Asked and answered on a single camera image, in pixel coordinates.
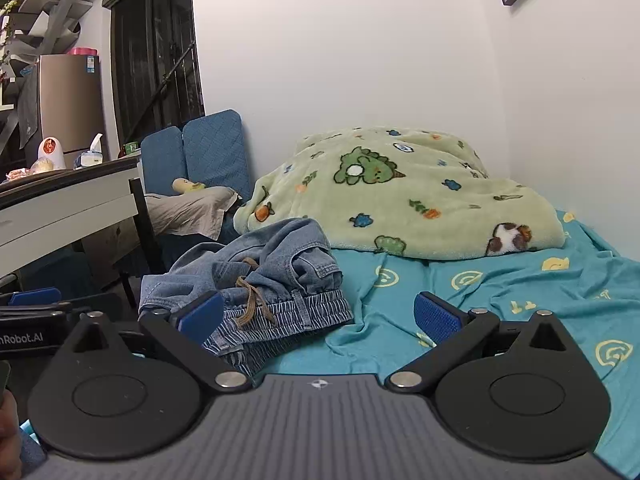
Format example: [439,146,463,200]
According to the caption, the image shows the white wall shelves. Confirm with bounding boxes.
[0,0,110,111]

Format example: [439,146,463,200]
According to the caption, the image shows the cardboard box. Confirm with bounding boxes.
[80,220,143,291]

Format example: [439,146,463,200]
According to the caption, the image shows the dark window curtain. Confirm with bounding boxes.
[102,0,206,150]

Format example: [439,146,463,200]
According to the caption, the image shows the beige pillow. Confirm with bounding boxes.
[145,186,239,241]

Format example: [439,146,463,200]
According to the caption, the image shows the person's left hand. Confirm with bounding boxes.
[0,389,22,467]

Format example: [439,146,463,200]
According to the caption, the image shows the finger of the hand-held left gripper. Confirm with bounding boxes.
[0,287,76,314]

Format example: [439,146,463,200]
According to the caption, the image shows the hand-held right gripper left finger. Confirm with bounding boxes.
[61,291,253,392]

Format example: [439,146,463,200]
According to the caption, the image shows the blue cloth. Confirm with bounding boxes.
[19,422,49,477]

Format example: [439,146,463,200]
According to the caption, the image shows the tissue pack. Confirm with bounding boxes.
[74,133,105,169]

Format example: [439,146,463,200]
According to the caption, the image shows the green cartoon printed blanket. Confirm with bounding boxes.
[233,127,571,261]

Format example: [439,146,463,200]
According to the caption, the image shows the small blue quilted cushion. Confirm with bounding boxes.
[140,126,188,196]

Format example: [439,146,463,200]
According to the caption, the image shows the white rounded appliance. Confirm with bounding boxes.
[37,137,66,172]

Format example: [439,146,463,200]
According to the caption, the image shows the large blue quilted cushion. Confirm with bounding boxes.
[181,109,253,201]

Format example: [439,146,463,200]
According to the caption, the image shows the grey hanging cloth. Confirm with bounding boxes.
[17,64,42,151]

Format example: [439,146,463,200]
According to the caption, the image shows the brown refrigerator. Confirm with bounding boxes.
[20,53,107,157]

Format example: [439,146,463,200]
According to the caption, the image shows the blue denim jeans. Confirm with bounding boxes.
[139,217,356,377]

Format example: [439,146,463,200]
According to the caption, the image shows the white desk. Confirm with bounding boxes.
[0,155,147,281]

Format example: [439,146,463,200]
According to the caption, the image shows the teal printed bed sheet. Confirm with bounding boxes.
[255,207,640,480]

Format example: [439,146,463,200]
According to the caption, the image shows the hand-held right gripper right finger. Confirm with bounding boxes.
[387,291,576,393]

